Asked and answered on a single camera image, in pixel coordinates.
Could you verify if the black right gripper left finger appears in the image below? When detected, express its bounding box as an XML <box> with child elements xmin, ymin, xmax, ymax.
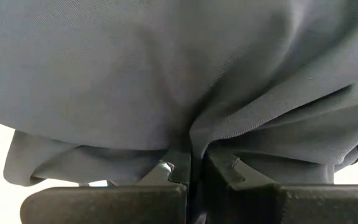
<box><xmin>19</xmin><ymin>151</ymin><xmax>193</xmax><ymax>224</ymax></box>

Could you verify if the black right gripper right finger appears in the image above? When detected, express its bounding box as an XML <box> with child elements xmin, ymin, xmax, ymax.
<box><xmin>202</xmin><ymin>148</ymin><xmax>358</xmax><ymax>224</ymax></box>

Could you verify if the black garments pile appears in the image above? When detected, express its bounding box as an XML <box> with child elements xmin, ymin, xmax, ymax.
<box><xmin>0</xmin><ymin>0</ymin><xmax>358</xmax><ymax>188</ymax></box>

